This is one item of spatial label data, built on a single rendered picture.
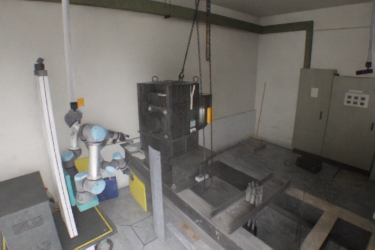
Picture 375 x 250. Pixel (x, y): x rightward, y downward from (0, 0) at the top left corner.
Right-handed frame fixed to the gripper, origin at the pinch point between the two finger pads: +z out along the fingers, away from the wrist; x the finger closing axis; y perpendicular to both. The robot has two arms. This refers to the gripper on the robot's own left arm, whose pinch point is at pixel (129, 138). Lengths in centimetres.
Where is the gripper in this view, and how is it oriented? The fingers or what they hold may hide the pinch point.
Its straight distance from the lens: 226.0
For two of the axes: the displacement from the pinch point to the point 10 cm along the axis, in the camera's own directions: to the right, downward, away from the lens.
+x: -5.7, -3.2, 7.6
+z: 7.0, 2.9, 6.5
